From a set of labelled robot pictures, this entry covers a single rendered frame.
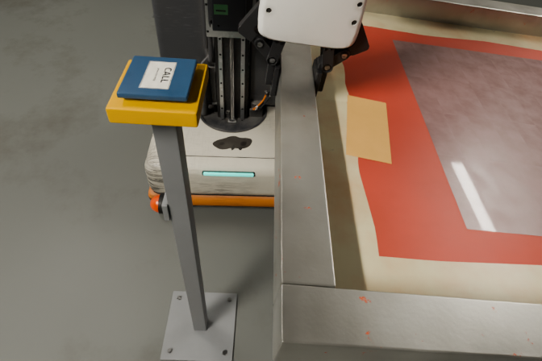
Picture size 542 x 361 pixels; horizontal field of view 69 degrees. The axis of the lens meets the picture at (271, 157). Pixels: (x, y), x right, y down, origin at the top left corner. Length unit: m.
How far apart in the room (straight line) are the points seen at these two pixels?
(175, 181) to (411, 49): 0.46
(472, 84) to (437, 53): 0.08
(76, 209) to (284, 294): 1.53
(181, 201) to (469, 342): 0.61
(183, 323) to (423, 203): 1.12
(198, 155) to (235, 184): 0.17
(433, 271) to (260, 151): 1.16
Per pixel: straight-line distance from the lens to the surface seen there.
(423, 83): 0.57
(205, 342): 1.39
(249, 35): 0.42
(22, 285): 1.64
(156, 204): 0.84
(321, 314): 0.27
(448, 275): 0.37
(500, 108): 0.59
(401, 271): 0.35
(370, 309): 0.28
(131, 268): 1.54
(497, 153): 0.51
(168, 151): 0.70
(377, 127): 0.46
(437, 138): 0.48
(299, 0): 0.39
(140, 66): 0.65
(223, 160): 1.43
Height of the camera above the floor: 1.32
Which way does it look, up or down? 46 degrees down
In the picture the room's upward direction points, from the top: 5 degrees clockwise
